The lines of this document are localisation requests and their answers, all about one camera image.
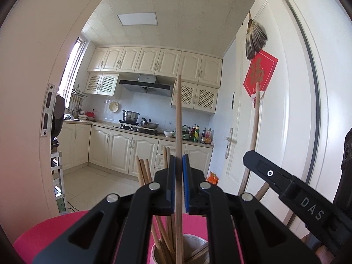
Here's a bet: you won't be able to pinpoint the single light wooden chopstick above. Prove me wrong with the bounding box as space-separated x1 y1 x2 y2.
175 74 184 264

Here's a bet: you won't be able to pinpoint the square ceiling light panel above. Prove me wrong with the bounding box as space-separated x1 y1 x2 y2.
117 12 159 26

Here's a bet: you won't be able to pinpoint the bunch of wooden chopsticks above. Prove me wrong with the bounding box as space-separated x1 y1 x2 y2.
136 146 176 264

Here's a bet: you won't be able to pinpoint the white door handle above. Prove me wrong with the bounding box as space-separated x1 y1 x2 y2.
224 128 237 159

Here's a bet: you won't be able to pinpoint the white open door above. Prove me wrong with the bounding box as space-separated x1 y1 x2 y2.
0 0 127 242

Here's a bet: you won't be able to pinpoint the steel wok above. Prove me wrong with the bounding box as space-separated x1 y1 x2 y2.
140 117 159 129

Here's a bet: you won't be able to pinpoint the cream lower kitchen cabinets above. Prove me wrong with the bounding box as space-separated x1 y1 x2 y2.
56 122 214 183

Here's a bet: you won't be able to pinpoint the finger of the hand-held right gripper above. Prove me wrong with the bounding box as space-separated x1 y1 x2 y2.
243 150 338 228

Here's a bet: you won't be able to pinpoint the gas stove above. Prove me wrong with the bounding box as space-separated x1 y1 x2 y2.
113 125 160 136

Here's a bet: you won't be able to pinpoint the pink cylindrical utensil holder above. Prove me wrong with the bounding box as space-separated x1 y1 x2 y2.
150 232 211 264

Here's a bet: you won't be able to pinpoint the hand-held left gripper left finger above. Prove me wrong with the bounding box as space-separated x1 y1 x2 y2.
32 155 176 264

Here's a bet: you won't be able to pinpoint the hanging kitchen utensil rack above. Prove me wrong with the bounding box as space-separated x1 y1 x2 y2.
69 84 88 116

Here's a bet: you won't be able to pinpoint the black kitchen appliance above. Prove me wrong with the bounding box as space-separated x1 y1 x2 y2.
51 95 66 143

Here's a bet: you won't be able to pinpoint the kitchen window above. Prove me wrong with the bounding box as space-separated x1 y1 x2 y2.
59 37 86 99

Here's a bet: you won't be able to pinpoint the cream upper kitchen cabinets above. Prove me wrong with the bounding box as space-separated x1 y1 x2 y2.
84 47 223 114

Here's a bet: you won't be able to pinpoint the white metal shelf rack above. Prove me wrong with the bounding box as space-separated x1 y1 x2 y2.
49 140 67 213

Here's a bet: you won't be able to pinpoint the steel cooking pot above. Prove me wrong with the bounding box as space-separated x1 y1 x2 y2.
122 110 141 124

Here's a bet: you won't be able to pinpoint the feather fan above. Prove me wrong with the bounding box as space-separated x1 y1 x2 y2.
245 12 268 61

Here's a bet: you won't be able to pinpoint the black range hood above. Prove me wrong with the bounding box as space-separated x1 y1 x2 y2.
119 74 171 97

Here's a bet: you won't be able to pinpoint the white panelled door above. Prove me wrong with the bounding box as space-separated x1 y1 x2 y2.
220 0 321 226

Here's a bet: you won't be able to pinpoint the cream kitchen cabinets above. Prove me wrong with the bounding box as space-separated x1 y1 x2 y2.
56 122 214 183
84 47 223 114

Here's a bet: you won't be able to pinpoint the red diamond door poster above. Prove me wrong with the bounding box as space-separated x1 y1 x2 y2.
243 50 279 97

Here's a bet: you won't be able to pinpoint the metal door latch plate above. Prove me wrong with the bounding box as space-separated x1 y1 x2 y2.
41 113 54 138
44 84 57 114

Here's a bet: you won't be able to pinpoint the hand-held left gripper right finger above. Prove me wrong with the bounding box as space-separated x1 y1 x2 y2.
181 154 321 264

